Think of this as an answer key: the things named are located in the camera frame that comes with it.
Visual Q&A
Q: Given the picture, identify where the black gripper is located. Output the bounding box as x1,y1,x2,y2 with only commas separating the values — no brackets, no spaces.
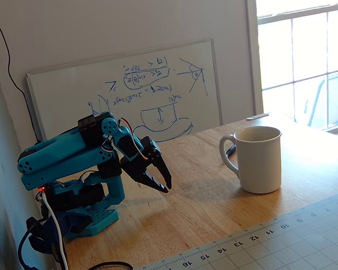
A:
119,136,173,194

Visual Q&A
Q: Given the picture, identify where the white ceramic mug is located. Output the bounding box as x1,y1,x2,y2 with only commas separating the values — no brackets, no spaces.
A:
219,126,283,195

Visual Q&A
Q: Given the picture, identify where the whiteboard with blue drawings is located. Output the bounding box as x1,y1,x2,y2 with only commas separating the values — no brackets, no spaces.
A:
26,38,223,144

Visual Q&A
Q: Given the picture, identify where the dark blue clamp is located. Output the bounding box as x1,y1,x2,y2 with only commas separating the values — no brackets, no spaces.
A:
27,212,92,255

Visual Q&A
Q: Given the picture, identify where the controller board with red light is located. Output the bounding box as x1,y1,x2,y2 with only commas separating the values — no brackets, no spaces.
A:
35,183,51,195

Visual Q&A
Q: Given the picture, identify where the grey gridded cutting mat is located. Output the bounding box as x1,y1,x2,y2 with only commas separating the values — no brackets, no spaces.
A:
137,190,338,270

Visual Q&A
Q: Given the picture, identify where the outdoor patio chair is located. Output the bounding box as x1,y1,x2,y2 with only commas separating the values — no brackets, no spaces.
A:
304,69,338,131

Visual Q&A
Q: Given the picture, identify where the black cable loop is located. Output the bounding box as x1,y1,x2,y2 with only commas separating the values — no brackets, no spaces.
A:
87,261,135,270

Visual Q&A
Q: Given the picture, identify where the white cable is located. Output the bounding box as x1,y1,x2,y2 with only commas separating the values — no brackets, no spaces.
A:
41,193,70,270

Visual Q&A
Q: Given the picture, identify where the white window frame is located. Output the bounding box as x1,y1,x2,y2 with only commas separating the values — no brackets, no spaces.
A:
245,0,338,139

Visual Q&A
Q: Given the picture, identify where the dark blue cable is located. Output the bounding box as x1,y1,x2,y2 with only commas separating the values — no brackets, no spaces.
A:
17,216,46,270

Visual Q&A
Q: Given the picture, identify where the thin black wall cable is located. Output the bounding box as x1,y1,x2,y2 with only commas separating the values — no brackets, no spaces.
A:
0,0,43,145

